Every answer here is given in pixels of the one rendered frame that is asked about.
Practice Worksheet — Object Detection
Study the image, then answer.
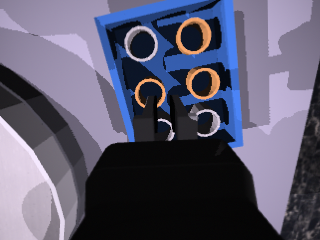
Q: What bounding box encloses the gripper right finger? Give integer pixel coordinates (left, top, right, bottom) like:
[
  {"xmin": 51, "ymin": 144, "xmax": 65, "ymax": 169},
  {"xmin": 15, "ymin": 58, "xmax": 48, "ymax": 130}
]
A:
[{"xmin": 170, "ymin": 95, "xmax": 198, "ymax": 140}]

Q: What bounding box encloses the blue crate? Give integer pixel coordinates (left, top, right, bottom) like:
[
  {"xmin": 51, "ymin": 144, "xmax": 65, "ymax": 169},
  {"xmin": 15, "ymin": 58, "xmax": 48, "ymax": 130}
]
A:
[{"xmin": 94, "ymin": 0, "xmax": 243, "ymax": 148}]

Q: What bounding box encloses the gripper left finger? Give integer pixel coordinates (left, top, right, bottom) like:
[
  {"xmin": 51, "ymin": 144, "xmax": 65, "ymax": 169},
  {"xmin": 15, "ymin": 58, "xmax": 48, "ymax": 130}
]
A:
[{"xmin": 133, "ymin": 96, "xmax": 158, "ymax": 142}]

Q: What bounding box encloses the silver metal sleeve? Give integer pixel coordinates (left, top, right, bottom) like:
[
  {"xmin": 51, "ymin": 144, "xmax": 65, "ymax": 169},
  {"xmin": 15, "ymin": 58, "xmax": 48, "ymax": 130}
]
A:
[
  {"xmin": 125, "ymin": 26, "xmax": 158, "ymax": 62},
  {"xmin": 188, "ymin": 103, "xmax": 220, "ymax": 137}
]

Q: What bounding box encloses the bronze bushing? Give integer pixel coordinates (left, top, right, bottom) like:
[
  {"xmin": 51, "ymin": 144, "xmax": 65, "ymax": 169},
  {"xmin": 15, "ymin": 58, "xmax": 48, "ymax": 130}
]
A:
[
  {"xmin": 135, "ymin": 76, "xmax": 166, "ymax": 108},
  {"xmin": 185, "ymin": 67, "xmax": 220, "ymax": 99},
  {"xmin": 175, "ymin": 18, "xmax": 211, "ymax": 55}
]

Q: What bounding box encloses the grey metal sleeve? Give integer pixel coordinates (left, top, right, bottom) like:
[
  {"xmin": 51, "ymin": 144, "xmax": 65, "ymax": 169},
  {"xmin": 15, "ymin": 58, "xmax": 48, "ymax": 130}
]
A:
[{"xmin": 155, "ymin": 111, "xmax": 175, "ymax": 141}]

